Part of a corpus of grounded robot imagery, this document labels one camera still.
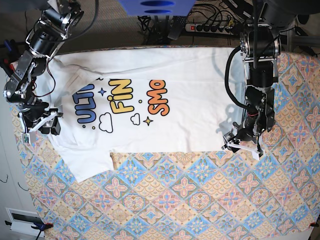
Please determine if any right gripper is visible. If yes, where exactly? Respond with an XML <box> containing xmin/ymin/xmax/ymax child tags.
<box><xmin>17</xmin><ymin>97</ymin><xmax>63</xmax><ymax>144</ymax></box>

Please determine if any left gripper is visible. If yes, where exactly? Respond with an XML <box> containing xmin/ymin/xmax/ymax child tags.
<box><xmin>221</xmin><ymin>121</ymin><xmax>264</xmax><ymax>160</ymax></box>

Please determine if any white printed T-shirt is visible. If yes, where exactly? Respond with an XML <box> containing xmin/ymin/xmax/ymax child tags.
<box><xmin>49</xmin><ymin>47</ymin><xmax>243</xmax><ymax>182</ymax></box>

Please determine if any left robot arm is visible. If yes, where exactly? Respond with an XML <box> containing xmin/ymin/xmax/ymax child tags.
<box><xmin>222</xmin><ymin>0</ymin><xmax>297</xmax><ymax>160</ymax></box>

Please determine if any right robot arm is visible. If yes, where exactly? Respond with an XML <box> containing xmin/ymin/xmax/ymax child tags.
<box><xmin>1</xmin><ymin>0</ymin><xmax>84</xmax><ymax>144</ymax></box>

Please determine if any patterned tablecloth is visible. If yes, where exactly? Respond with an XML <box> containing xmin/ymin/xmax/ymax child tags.
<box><xmin>16</xmin><ymin>53</ymin><xmax>320</xmax><ymax>240</ymax></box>

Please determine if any orange black clamp upper left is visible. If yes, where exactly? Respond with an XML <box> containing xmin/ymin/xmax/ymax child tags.
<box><xmin>0</xmin><ymin>39</ymin><xmax>19</xmax><ymax>77</ymax></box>

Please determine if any blue orange clamp lower left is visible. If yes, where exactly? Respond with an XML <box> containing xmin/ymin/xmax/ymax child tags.
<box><xmin>4</xmin><ymin>220</ymin><xmax>54</xmax><ymax>232</ymax></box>

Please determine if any orange clamp lower right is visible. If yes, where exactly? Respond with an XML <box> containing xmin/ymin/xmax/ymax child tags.
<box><xmin>309</xmin><ymin>222</ymin><xmax>320</xmax><ymax>228</ymax></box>

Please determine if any black power strip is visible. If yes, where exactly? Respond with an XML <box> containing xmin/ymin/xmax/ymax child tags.
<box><xmin>184</xmin><ymin>23</ymin><xmax>232</xmax><ymax>35</ymax></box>

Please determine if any white wall socket box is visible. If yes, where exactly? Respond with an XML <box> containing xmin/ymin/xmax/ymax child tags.
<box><xmin>5</xmin><ymin>207</ymin><xmax>43</xmax><ymax>237</ymax></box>

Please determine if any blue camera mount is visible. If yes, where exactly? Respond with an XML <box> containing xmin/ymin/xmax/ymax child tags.
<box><xmin>118</xmin><ymin>0</ymin><xmax>196</xmax><ymax>17</ymax></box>

